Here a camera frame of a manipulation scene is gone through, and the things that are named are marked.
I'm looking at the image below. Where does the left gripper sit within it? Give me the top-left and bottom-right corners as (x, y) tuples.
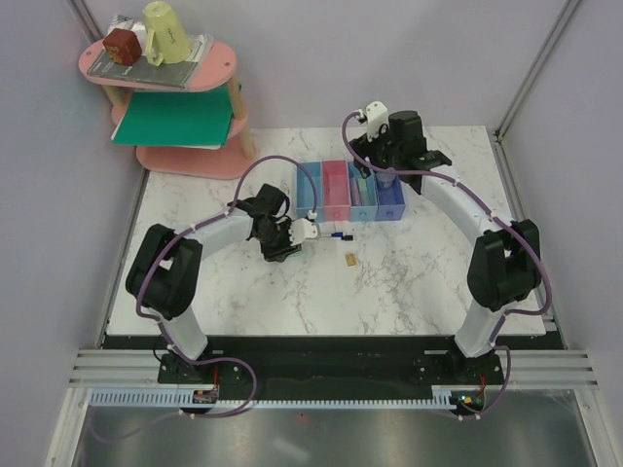
(255, 219), (302, 264)

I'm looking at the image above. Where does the green highlighter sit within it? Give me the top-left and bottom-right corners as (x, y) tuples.
(358, 179), (376, 206)

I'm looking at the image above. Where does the black cap marker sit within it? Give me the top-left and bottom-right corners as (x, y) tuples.
(322, 234), (354, 241)

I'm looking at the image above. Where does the pink highlighter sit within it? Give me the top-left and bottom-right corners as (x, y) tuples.
(349, 178), (362, 206)

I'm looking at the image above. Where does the pink drawer bin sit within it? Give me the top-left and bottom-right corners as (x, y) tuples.
(321, 160), (350, 222)

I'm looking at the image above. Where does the light blue drawer bin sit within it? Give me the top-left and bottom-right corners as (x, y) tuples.
(348, 162), (378, 222)

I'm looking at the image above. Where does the purple drawer bin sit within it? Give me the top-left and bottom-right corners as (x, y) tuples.
(376, 177), (405, 222)

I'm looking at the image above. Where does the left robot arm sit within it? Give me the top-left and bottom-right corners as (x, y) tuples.
(126, 184), (318, 382)

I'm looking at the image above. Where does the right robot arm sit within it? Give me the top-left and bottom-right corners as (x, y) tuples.
(344, 101), (544, 383)

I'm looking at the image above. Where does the pink wooden tiered shelf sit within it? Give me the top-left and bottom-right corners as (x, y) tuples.
(79, 41), (256, 180)

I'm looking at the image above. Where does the green folder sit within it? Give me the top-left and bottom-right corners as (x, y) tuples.
(112, 88), (233, 148)

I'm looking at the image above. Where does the grey magazine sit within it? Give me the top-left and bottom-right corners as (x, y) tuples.
(87, 33), (214, 89)

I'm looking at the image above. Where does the red brown cube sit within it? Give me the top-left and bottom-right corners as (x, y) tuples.
(102, 28), (142, 66)

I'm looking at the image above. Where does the yellow mug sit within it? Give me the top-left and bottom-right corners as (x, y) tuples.
(143, 1), (191, 66)

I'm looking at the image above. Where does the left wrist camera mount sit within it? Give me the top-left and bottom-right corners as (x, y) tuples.
(288, 218), (320, 245)

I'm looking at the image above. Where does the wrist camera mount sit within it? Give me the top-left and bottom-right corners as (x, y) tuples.
(288, 218), (320, 245)
(355, 100), (389, 142)

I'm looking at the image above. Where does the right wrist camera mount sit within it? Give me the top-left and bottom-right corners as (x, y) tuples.
(355, 100), (389, 142)

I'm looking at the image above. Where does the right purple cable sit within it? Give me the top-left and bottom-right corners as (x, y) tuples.
(340, 111), (554, 422)

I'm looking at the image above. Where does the purple cable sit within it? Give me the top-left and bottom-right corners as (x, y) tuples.
(134, 155), (320, 420)
(340, 111), (554, 422)

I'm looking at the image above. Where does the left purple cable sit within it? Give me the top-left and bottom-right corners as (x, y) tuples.
(134, 155), (320, 420)

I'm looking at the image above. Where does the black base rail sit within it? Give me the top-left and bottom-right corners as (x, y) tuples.
(158, 334), (502, 401)

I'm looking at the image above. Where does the white cable duct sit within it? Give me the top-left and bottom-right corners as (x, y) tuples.
(90, 386), (458, 410)

